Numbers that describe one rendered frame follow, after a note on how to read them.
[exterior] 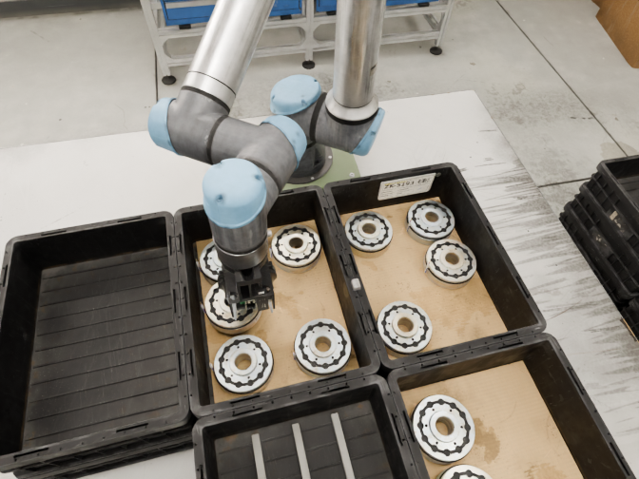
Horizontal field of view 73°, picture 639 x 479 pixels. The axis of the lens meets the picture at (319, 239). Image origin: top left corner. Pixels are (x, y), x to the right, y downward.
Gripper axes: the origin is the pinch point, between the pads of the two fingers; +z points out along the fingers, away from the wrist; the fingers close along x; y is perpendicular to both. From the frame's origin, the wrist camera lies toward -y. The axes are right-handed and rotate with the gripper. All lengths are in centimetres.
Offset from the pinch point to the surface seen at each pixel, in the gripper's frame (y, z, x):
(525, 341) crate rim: 21.4, -7.1, 42.8
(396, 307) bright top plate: 7.7, 0.4, 26.6
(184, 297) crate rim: 0.3, -5.6, -11.0
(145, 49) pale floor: -227, 86, -35
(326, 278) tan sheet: -2.8, 3.5, 15.8
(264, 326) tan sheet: 4.4, 4.0, 1.7
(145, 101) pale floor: -178, 87, -36
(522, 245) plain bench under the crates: -7, 15, 70
